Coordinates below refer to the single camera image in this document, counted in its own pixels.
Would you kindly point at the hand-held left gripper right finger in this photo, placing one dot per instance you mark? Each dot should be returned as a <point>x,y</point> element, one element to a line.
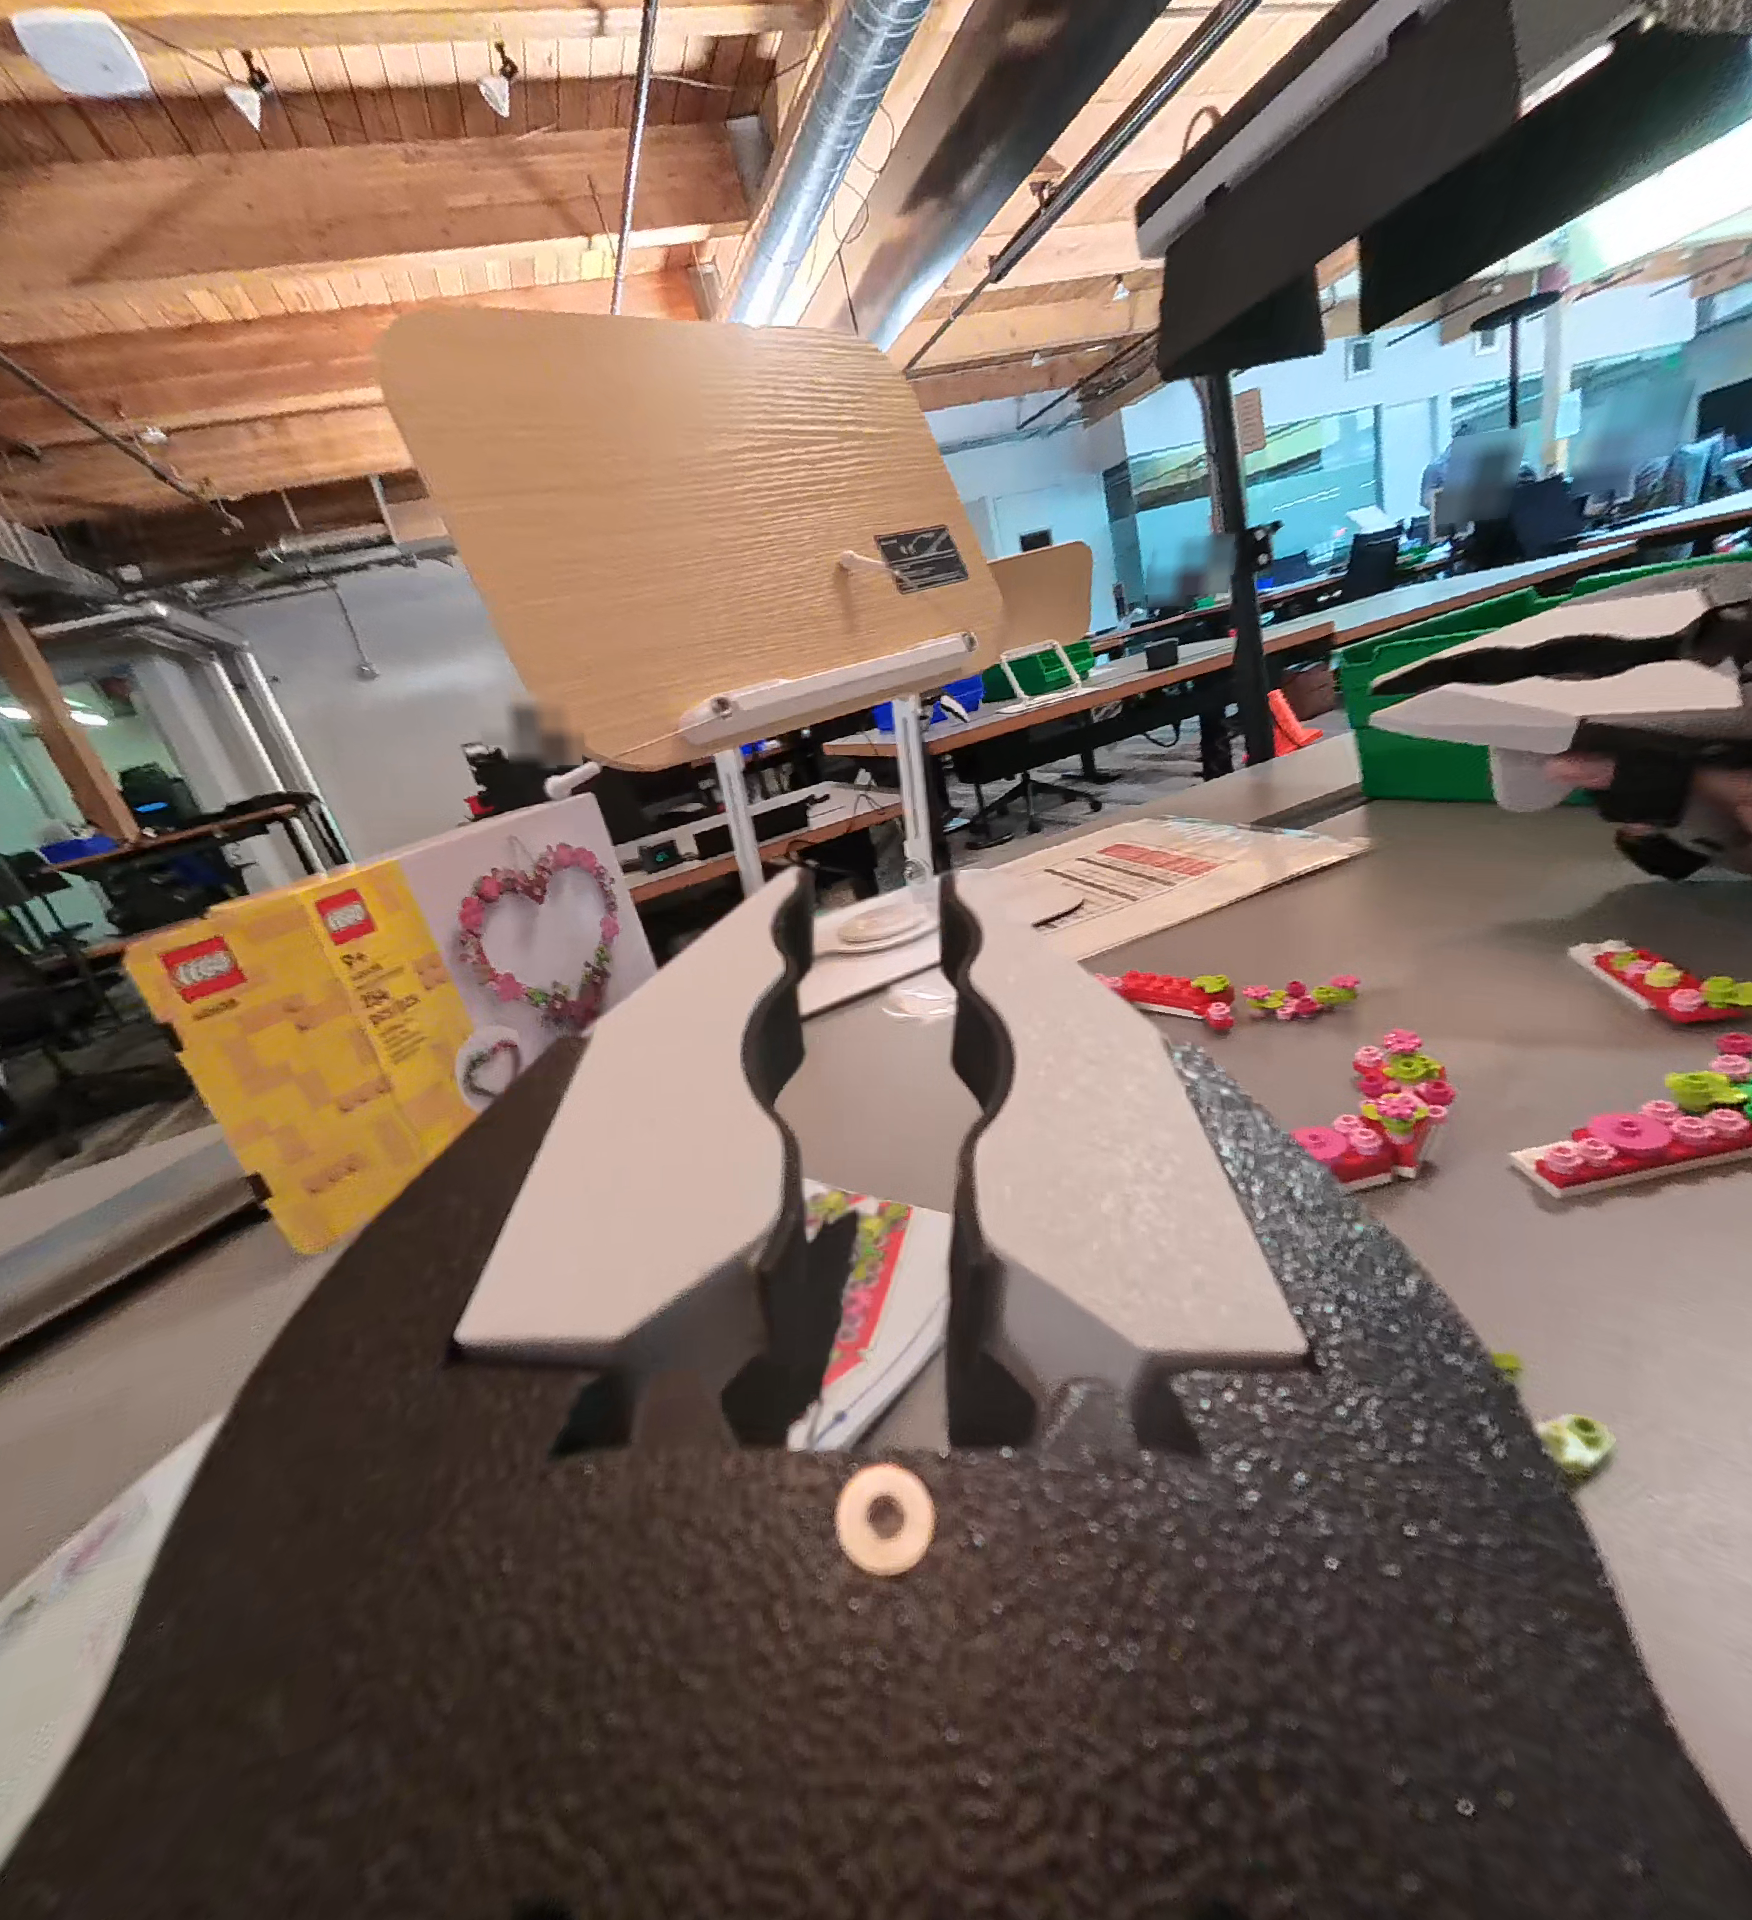
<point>1116,1201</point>

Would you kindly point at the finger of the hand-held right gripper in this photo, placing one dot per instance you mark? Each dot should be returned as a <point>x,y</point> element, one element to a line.
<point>1581,624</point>
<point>1568,698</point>

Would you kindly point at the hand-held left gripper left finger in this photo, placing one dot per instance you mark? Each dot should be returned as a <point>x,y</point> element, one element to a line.
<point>621,1171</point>

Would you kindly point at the red lego brick with flowers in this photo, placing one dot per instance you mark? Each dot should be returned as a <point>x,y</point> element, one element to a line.
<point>1168,992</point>

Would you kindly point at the lego instruction booklet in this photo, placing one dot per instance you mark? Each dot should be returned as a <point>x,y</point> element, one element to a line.
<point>884,1320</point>

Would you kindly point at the stacked pink flower lego piece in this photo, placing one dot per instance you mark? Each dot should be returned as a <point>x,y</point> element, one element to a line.
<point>1381,1117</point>

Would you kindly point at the small red LEGO strip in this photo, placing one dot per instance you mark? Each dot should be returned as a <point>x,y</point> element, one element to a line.
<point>1664,982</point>

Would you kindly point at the yellow lego set box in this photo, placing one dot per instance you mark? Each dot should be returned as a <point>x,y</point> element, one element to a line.
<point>308,1036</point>

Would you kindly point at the long red LEGO strip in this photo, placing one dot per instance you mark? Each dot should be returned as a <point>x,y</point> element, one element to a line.
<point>1672,1131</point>

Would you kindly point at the green plastic bin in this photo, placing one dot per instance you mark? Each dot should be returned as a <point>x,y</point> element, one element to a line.
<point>1416,765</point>

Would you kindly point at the small pink green flower cluster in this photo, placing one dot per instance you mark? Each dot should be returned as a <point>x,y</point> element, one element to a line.
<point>1304,996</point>

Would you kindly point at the clear bag with printed sheet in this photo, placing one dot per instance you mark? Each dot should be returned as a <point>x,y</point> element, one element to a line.
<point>1176,870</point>

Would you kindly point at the black light stand pole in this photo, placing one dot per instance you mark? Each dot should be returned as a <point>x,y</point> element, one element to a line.
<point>1236,599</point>

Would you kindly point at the black overhead light panels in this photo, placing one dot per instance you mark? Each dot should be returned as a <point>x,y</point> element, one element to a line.
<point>1432,165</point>

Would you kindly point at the small wooden book stand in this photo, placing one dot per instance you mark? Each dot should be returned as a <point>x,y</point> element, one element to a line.
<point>1049,594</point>

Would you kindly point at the large wooden book stand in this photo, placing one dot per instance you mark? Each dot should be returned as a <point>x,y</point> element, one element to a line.
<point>666,525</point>

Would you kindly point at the silver ventilation duct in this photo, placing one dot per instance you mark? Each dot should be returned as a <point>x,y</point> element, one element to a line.
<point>832,150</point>

